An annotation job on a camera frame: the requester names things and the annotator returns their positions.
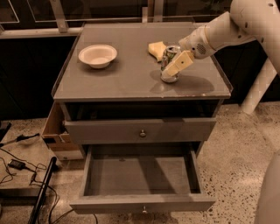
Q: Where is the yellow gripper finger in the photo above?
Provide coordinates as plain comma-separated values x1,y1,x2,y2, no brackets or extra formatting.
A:
162,51,194,77

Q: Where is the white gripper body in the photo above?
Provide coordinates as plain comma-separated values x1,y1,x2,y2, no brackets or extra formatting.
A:
178,25,216,59

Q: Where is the green white 7up can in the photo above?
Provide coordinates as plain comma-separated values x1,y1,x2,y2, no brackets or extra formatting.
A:
160,45,180,83

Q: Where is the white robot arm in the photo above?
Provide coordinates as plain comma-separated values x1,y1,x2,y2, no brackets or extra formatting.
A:
162,0,280,78

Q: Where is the grey top drawer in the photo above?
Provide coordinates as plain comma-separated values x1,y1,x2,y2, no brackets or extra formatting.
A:
65,118,216,144

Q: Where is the grey drawer cabinet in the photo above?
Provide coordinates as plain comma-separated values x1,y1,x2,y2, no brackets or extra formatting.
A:
53,22,231,151

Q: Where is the open grey middle drawer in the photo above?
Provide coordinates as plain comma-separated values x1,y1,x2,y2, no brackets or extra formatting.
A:
70,143,215,214

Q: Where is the yellow sponge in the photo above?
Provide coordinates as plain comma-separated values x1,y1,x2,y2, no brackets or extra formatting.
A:
148,41,166,62

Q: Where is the metal window railing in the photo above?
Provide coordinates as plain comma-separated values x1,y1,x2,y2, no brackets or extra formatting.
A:
0,0,235,40

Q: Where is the white paper bowl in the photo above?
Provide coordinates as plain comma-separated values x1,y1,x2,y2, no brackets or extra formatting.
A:
78,45,117,69

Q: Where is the cardboard box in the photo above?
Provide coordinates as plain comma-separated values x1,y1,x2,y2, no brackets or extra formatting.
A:
42,103,84,161

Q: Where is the black pole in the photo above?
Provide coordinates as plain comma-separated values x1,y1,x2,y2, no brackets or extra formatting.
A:
28,157,57,224

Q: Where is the black power adapter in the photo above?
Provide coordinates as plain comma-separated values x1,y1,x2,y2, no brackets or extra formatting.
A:
8,159,25,171

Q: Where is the white diagonal post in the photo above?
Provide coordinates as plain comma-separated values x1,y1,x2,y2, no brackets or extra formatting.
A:
241,59,277,114

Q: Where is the black cable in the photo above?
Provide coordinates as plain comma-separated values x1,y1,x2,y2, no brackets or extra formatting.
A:
0,147,99,224

